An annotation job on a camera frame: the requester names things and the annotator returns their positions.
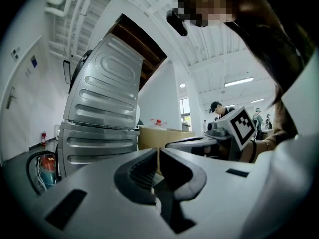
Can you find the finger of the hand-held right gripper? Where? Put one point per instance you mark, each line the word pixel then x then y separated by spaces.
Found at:
pixel 194 141

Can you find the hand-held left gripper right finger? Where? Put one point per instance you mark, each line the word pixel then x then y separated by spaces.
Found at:
pixel 224 195

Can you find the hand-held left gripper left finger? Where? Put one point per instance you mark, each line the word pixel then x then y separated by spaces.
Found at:
pixel 94 208

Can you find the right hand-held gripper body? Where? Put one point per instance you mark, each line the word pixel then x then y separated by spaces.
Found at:
pixel 243 126

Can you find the person's right forearm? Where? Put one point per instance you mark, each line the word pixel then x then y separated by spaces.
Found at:
pixel 263 148

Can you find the black wrist band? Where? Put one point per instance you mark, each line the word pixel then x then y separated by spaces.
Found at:
pixel 253 151

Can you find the long ceiling light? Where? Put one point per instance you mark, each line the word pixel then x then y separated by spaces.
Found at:
pixel 257 100
pixel 238 82

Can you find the window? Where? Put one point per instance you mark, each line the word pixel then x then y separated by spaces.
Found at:
pixel 185 111

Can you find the large cardboard box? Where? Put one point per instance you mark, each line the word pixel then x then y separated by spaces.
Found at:
pixel 159 138

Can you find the red white packet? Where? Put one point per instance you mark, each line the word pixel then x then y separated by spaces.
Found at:
pixel 157 123

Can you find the red fire extinguisher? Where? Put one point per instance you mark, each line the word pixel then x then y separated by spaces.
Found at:
pixel 44 138

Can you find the grey stacked laundry machine tower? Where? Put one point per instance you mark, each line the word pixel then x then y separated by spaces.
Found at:
pixel 104 96

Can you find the brown wooden canopy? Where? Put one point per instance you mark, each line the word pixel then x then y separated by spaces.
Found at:
pixel 139 46

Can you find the white door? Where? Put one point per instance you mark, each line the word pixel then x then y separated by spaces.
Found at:
pixel 22 108

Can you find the person's face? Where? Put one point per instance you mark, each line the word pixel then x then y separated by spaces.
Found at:
pixel 207 4

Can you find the blue door sign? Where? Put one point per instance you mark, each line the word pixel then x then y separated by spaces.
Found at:
pixel 34 61

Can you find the white ceiling pipes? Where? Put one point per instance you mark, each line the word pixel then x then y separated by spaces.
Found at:
pixel 56 6

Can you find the black head-mounted camera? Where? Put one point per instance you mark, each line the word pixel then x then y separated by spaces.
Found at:
pixel 177 24

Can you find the wall switch panels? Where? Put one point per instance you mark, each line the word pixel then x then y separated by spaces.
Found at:
pixel 15 54

